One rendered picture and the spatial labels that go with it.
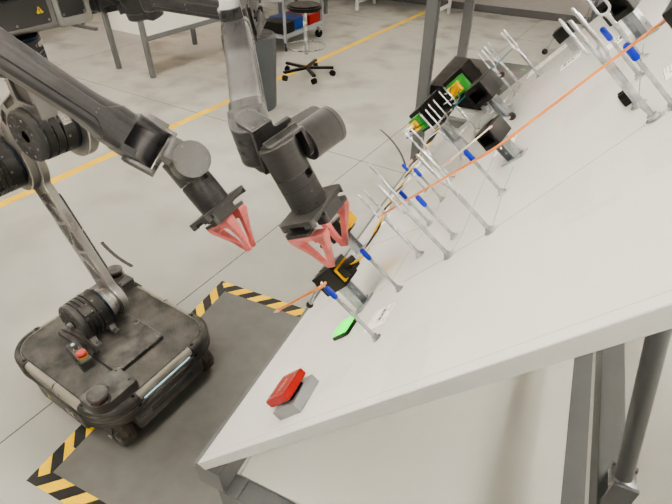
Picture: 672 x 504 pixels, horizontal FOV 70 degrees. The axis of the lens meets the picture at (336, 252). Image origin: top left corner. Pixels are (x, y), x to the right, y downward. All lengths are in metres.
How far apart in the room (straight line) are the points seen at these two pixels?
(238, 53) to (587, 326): 0.73
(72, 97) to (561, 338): 0.69
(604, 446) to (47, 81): 0.96
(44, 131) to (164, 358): 0.92
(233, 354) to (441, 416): 1.33
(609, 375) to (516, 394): 0.24
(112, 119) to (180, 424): 1.45
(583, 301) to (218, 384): 1.84
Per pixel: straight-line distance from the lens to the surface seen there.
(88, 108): 0.81
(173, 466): 1.97
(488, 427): 1.07
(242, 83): 0.84
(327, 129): 0.70
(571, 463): 1.08
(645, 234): 0.44
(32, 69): 0.80
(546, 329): 0.41
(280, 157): 0.67
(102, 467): 2.06
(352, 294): 0.80
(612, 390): 0.95
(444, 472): 1.00
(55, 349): 2.16
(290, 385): 0.68
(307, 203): 0.69
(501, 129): 0.85
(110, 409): 1.87
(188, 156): 0.77
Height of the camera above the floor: 1.67
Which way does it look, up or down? 38 degrees down
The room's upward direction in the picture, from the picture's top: straight up
